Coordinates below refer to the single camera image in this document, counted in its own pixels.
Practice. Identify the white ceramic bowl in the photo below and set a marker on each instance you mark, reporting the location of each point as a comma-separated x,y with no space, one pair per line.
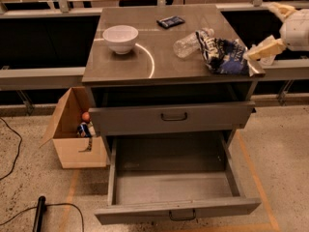
120,38

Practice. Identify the grey metal rail shelf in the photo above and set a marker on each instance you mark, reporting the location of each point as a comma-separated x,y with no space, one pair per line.
38,79

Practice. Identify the orange ball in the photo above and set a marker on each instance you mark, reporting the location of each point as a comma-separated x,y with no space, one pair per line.
86,117

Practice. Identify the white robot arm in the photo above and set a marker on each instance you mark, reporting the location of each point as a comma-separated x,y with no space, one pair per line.
294,33

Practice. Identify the clear sanitizer pump bottle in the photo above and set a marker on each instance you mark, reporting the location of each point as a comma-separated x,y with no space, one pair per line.
267,61

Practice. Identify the blue chip bag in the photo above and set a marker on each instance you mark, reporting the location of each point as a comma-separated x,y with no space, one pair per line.
222,56

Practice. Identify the black cylinder on floor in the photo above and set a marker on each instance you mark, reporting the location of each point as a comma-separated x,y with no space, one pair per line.
40,210

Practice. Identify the grey drawer cabinet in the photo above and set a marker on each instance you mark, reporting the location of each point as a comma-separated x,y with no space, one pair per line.
152,74

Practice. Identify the small dark blue packet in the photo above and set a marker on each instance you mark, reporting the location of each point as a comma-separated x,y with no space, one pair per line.
171,21

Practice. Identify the open middle drawer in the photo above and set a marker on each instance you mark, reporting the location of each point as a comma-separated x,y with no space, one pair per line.
175,176

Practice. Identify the cardboard box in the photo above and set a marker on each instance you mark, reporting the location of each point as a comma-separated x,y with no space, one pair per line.
72,150

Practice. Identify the clear plastic water bottle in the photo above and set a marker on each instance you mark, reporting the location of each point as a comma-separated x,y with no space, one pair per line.
189,44

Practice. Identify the upper grey drawer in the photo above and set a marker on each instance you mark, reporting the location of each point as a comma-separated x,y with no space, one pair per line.
129,120

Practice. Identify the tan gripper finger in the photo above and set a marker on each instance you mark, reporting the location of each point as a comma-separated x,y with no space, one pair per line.
266,48
282,11

